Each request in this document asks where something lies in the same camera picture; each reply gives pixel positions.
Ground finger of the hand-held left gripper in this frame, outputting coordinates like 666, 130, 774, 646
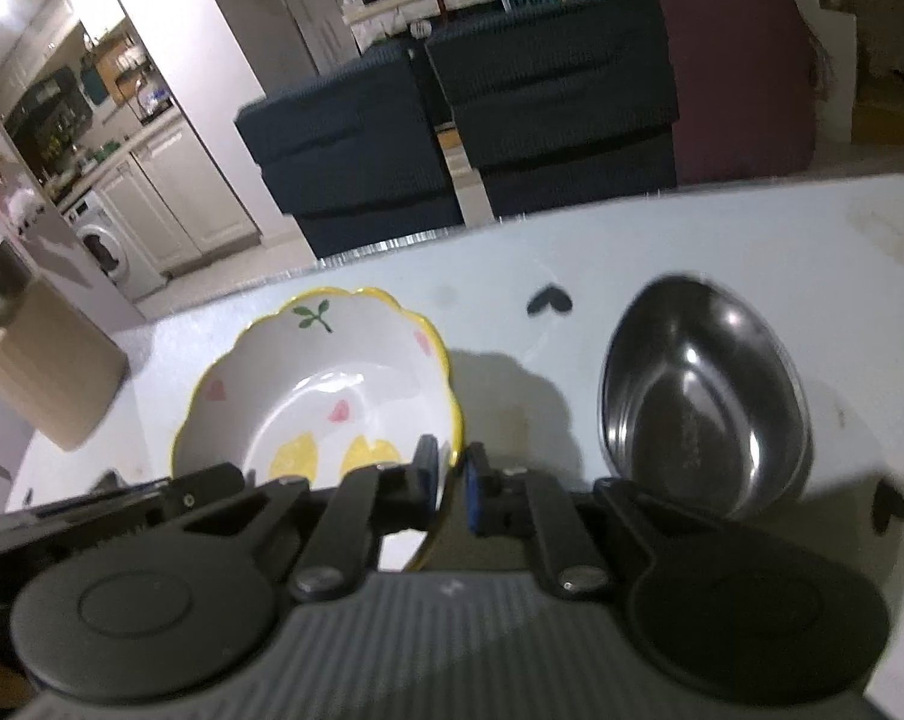
0, 463, 254, 563

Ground white floral bowl yellow rim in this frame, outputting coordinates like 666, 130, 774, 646
170, 286, 465, 571

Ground dark blue chair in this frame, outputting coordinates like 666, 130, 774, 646
425, 0, 681, 218
234, 41, 468, 260

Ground maroon chair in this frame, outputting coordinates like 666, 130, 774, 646
657, 0, 824, 185

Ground beige cylindrical bin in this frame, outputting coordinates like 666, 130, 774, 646
0, 236, 130, 455

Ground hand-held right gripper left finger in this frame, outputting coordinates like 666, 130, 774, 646
159, 435, 453, 605

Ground white staircase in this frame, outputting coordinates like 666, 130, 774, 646
729, 0, 904, 152

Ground small round steel bowl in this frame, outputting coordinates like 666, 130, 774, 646
597, 275, 813, 522

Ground white washing machine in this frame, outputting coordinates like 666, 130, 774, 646
62, 191, 169, 305

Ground white kitchen base cabinets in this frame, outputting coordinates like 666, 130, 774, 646
92, 124, 262, 278

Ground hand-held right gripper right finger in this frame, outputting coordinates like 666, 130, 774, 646
462, 442, 730, 601

